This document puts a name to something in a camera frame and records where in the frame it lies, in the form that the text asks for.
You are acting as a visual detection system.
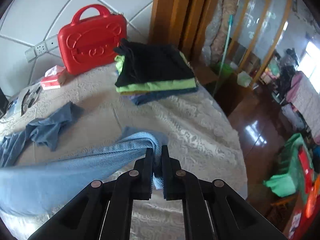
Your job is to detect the light blue drawstring pants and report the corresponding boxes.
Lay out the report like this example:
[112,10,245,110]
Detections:
[1,102,168,216]

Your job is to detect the stack of folded clothes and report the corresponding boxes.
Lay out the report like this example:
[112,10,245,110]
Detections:
[114,39,198,106]

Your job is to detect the white lace tablecloth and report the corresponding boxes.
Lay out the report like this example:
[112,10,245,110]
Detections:
[0,62,249,240]

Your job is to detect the red white tissue pack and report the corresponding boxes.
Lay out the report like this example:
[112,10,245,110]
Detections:
[40,65,67,90]

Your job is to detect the black gift bag gold ribbon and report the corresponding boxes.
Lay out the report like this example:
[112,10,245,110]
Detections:
[0,89,9,118]

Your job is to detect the red plastic bear case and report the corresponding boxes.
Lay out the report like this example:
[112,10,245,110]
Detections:
[57,4,127,76]

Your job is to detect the green mop with teal handle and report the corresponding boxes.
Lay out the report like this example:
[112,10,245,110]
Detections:
[213,14,234,97]

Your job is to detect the white wall power strip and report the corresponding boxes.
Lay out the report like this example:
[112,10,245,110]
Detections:
[25,35,59,62]

